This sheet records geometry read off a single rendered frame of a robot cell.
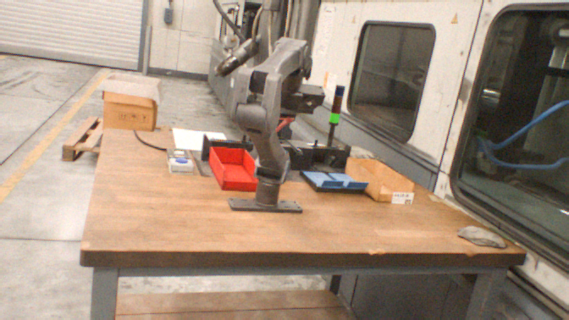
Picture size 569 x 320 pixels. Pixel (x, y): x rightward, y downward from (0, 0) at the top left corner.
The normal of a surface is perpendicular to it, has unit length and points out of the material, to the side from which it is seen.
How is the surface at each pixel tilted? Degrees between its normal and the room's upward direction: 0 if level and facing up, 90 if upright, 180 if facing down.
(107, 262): 90
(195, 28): 90
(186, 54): 90
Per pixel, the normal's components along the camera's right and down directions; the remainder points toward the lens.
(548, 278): -0.96, -0.09
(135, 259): 0.30, 0.30
